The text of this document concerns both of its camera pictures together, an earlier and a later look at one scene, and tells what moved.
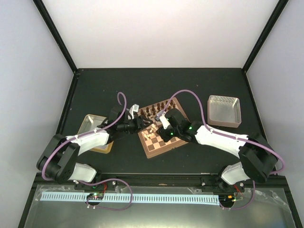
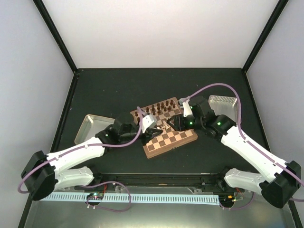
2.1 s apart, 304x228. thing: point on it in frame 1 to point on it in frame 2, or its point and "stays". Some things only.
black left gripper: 139,123 to 149,134
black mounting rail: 212,180 stays
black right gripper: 166,138 to 179,125
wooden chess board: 152,143 stays
